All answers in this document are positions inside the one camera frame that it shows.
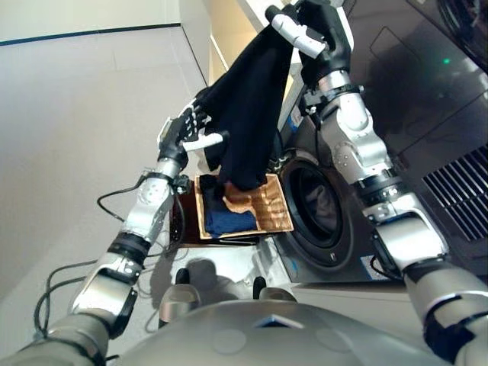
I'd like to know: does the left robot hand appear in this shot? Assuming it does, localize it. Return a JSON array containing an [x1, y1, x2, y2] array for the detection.
[[157, 101, 230, 165]]

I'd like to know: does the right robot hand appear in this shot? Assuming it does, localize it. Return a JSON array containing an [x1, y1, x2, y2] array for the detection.
[[265, 0, 355, 80]]

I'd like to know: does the black sweater with orange cuffs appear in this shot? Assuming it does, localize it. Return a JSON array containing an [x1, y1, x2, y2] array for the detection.
[[196, 23, 295, 192]]

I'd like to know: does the grey washing machine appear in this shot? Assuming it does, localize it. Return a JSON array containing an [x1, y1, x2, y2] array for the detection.
[[272, 53, 458, 285]]

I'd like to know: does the silver raised machine platform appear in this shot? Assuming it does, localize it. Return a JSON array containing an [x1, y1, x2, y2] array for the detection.
[[243, 236, 416, 306]]

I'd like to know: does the small black garment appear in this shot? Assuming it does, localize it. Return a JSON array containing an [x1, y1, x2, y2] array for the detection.
[[199, 174, 230, 217]]

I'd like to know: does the dark brown glossy stand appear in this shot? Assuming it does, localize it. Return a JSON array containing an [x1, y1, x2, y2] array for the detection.
[[169, 188, 270, 249]]

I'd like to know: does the white shelf cabinet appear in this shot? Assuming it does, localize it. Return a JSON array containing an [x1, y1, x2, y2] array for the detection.
[[207, 0, 306, 153]]

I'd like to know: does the blue garment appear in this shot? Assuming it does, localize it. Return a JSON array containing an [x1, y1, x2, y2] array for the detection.
[[204, 208, 259, 239]]

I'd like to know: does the brown wicker laundry basket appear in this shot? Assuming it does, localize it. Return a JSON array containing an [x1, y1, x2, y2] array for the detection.
[[193, 172, 295, 242]]

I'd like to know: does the left silver robot leg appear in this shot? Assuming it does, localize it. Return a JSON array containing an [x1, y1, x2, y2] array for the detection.
[[157, 268, 202, 329]]

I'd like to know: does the grey robot torso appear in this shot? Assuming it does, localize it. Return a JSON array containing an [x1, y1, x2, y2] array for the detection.
[[110, 297, 464, 366]]

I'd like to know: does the white label with blue header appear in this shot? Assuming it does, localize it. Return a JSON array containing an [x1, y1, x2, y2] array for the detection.
[[359, 254, 390, 282]]

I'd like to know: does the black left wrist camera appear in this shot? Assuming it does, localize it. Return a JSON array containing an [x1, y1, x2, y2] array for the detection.
[[174, 174, 192, 196]]

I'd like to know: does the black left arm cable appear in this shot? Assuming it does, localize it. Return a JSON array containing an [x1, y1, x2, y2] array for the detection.
[[33, 178, 188, 344]]

